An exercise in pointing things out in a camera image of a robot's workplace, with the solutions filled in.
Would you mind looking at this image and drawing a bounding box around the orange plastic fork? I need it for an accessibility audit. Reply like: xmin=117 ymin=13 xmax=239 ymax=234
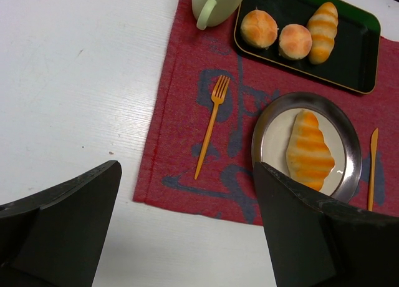
xmin=194 ymin=75 xmax=230 ymax=180

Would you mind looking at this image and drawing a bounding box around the black and green tray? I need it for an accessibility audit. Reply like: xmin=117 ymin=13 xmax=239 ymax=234
xmin=233 ymin=0 xmax=381 ymax=94

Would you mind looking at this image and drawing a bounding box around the red patterned placemat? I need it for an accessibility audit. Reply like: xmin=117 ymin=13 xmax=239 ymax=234
xmin=133 ymin=0 xmax=398 ymax=225

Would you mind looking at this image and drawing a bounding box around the silver rimmed white plate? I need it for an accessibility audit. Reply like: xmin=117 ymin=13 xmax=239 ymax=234
xmin=251 ymin=92 xmax=362 ymax=203

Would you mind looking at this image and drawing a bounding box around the round bun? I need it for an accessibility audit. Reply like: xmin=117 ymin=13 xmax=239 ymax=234
xmin=279 ymin=24 xmax=312 ymax=61
xmin=240 ymin=9 xmax=279 ymax=49

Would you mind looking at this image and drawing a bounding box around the large striped croissant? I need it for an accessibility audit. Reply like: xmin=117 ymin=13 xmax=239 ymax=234
xmin=286 ymin=109 xmax=335 ymax=191

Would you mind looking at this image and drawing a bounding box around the orange plastic knife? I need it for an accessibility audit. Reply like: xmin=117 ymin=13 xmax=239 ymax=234
xmin=367 ymin=128 xmax=379 ymax=211

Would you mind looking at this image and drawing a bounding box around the round bun right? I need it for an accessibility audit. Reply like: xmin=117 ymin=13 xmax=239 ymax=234
xmin=279 ymin=24 xmax=312 ymax=61

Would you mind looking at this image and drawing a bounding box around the small striped bread roll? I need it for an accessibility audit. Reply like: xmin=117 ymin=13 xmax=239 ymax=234
xmin=307 ymin=2 xmax=339 ymax=65

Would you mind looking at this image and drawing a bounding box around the light green mug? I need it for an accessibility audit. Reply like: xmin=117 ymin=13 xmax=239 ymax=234
xmin=191 ymin=0 xmax=243 ymax=31

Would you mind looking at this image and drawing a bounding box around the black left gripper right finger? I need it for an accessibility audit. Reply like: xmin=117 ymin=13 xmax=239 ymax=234
xmin=253 ymin=162 xmax=398 ymax=286

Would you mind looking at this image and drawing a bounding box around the round bun left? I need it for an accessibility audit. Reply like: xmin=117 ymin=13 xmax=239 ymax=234
xmin=240 ymin=9 xmax=279 ymax=49

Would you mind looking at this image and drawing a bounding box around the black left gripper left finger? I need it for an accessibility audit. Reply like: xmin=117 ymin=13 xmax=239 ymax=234
xmin=1 ymin=160 xmax=122 ymax=286

